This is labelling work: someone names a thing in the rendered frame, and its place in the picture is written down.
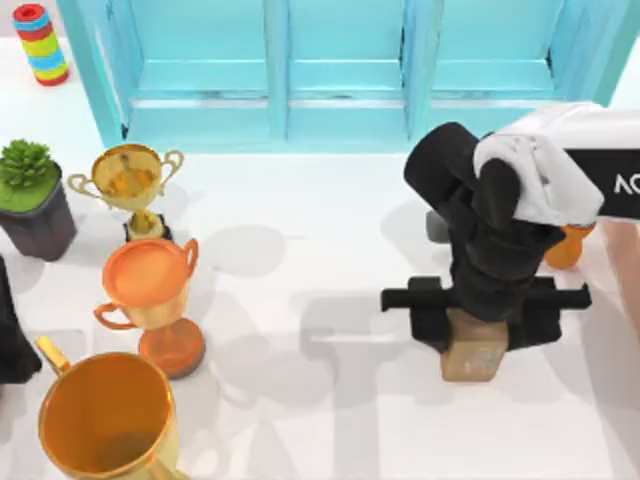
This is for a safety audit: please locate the copper trophy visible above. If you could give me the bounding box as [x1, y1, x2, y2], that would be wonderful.
[93, 237, 207, 380]

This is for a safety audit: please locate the orange trophy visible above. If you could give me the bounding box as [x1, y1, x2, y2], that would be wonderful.
[543, 223, 598, 272]

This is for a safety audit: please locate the pale grey rounded box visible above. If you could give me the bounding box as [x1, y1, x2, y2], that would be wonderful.
[426, 208, 452, 244]

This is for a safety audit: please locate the tan wooden block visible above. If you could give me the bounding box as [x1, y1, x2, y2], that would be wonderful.
[439, 306, 510, 384]

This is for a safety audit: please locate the small gold trophy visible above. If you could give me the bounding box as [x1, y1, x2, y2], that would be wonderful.
[67, 143, 185, 244]

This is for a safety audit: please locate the stack of coloured rings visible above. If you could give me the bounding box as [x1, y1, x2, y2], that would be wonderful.
[12, 3, 71, 88]

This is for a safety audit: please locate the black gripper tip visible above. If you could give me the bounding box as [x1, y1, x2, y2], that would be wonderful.
[0, 255, 43, 386]

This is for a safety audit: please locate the green plant in grey pot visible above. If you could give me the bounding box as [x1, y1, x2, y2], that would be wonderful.
[0, 139, 79, 263]

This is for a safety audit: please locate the large gold trophy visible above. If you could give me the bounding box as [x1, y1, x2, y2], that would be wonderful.
[34, 335, 191, 480]

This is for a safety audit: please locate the light blue rack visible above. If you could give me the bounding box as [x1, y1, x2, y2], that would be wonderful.
[55, 0, 640, 154]

